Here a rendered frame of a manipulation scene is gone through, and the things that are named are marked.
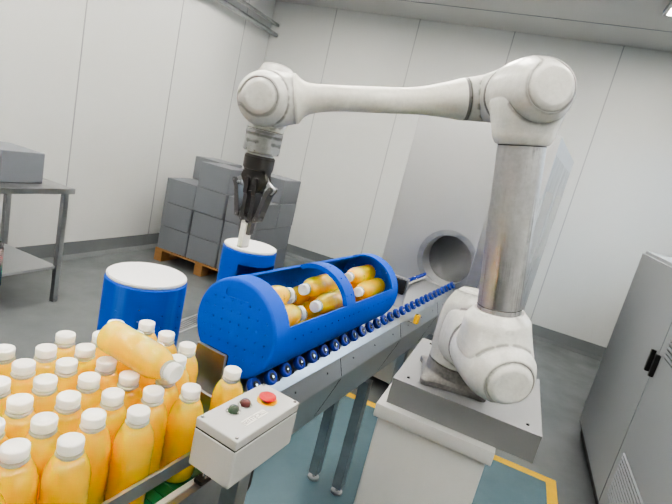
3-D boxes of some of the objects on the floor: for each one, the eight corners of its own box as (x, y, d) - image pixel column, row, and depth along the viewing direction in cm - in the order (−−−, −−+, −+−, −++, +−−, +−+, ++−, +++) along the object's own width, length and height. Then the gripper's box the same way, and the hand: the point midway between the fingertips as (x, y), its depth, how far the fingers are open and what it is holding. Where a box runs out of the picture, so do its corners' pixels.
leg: (343, 492, 237) (374, 380, 224) (338, 498, 232) (369, 384, 219) (334, 486, 240) (363, 375, 227) (328, 492, 235) (358, 378, 222)
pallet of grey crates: (281, 280, 559) (302, 181, 534) (243, 293, 485) (266, 179, 461) (199, 251, 599) (216, 158, 574) (153, 258, 525) (170, 152, 501)
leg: (320, 477, 243) (349, 368, 230) (314, 483, 238) (343, 371, 225) (311, 472, 246) (339, 363, 233) (305, 477, 241) (333, 366, 228)
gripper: (230, 147, 116) (213, 240, 121) (272, 158, 110) (252, 255, 115) (250, 150, 122) (233, 238, 127) (290, 161, 116) (271, 253, 121)
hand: (244, 233), depth 120 cm, fingers closed
